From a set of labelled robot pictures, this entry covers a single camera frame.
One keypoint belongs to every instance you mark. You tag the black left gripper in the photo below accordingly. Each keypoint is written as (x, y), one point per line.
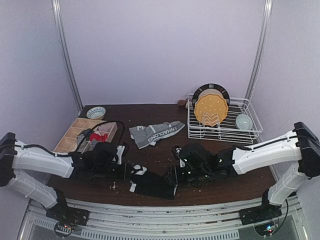
(127, 176)

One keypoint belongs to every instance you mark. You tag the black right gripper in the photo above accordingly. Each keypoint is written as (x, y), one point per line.
(173, 178)

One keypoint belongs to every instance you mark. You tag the grey underwear white waistband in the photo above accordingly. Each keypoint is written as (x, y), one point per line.
(81, 143)

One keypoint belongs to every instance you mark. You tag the wooden compartment organizer box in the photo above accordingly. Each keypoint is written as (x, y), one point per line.
(68, 141)

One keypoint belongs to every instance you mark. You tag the black underwear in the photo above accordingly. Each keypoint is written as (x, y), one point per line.
(147, 183)

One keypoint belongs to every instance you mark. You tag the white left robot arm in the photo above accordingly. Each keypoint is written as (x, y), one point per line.
(16, 158)

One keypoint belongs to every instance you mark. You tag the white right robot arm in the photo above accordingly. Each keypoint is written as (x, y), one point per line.
(299, 146)

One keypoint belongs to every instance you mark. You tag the grey striped rolled underwear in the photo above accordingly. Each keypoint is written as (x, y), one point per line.
(93, 143)

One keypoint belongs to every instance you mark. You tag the red rolled underwear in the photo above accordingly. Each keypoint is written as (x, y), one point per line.
(98, 138)

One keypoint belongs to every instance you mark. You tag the dark striped rolled underwear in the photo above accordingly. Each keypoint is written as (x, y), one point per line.
(86, 134)

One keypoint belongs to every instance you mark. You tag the pink beige rolled underwear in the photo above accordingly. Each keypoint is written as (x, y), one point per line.
(105, 127)

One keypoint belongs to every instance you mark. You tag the blue yellow patterned bowl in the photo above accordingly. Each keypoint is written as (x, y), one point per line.
(96, 113)

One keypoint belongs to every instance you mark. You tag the yellow scalloped plate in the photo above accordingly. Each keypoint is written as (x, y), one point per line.
(211, 109)

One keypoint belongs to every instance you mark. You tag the brown cloth item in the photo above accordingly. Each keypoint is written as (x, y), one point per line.
(182, 103)

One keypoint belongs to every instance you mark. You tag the pale green glass bowl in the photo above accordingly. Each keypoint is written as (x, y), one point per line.
(243, 122)

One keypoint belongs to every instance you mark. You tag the black rimmed plate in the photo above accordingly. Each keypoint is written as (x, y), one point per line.
(210, 88)

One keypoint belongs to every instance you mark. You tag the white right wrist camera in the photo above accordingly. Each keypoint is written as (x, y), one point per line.
(176, 153)

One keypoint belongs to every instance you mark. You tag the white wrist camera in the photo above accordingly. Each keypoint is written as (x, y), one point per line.
(120, 151)
(176, 153)

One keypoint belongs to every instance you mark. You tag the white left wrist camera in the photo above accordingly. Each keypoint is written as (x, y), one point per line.
(120, 151)

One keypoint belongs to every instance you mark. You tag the white wire dish rack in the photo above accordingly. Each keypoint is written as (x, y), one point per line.
(227, 130)

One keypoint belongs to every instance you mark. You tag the aluminium rail front frame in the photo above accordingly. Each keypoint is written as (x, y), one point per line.
(200, 222)

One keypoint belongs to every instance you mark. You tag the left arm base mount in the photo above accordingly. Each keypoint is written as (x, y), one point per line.
(68, 218)

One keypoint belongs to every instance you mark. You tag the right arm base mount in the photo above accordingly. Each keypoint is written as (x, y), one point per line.
(262, 215)

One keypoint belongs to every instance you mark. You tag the left aluminium corner post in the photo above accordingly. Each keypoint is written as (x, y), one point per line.
(58, 19)

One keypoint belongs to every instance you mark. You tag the aluminium corner post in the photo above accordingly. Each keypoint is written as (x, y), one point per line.
(265, 22)
(58, 19)

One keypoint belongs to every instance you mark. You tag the right aluminium corner post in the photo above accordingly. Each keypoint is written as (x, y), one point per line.
(265, 22)

